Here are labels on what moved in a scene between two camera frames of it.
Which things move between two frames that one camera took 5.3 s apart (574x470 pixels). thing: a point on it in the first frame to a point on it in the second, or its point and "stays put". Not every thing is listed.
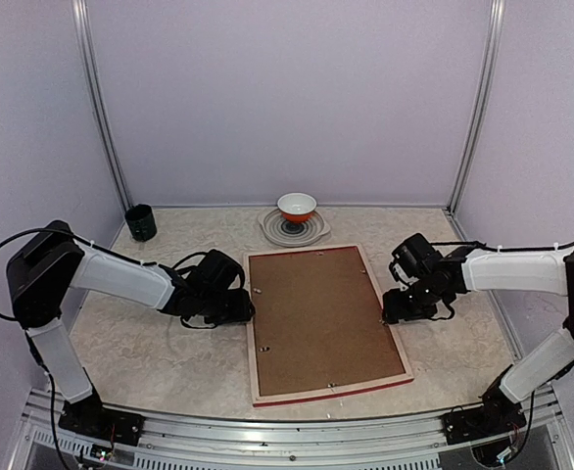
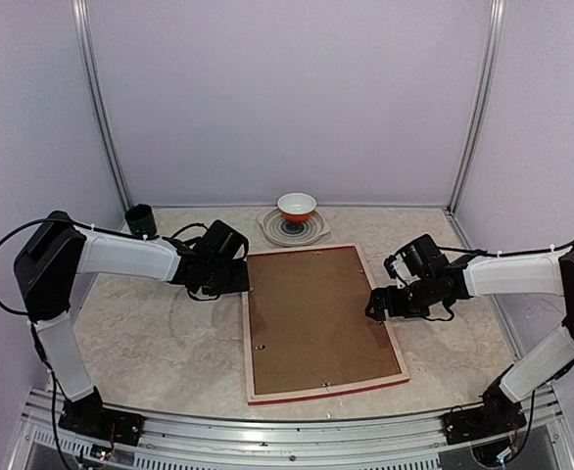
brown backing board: (317, 321) stays put
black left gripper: (241, 312) to (241, 283)
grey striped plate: (280, 232) stays put
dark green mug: (141, 221) stays put
